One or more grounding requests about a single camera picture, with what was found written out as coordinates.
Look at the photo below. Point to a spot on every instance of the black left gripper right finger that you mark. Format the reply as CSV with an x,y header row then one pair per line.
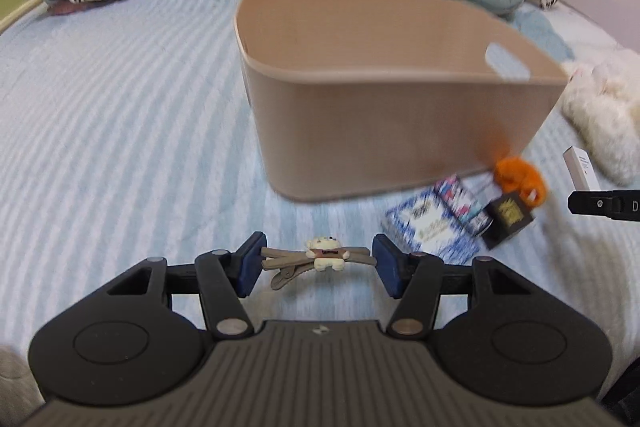
x,y
415,282

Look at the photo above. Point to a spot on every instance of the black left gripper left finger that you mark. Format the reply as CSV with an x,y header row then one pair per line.
x,y
224,278

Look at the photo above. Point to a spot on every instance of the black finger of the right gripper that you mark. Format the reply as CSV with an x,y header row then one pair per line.
x,y
595,203

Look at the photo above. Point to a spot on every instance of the white slim box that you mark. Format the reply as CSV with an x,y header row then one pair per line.
x,y
581,170

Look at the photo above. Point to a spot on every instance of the bear hair clip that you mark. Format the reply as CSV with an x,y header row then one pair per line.
x,y
324,253

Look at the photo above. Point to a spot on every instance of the black gold small box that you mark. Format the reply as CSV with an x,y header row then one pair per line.
x,y
509,216

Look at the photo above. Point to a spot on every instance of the blue white card pack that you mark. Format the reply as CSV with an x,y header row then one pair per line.
x,y
424,224

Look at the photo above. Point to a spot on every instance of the hello kitty small box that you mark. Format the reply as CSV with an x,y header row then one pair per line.
x,y
464,205

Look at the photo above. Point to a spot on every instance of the white fluffy plush toy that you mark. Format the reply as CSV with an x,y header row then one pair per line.
x,y
601,101

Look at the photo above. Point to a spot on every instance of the orange fluffy pompom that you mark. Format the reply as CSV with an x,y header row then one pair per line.
x,y
514,174

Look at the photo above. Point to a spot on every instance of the blue striped bed sheet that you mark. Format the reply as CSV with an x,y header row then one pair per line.
x,y
126,134

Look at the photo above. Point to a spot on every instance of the beige plastic storage bin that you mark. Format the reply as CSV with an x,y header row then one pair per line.
x,y
357,97

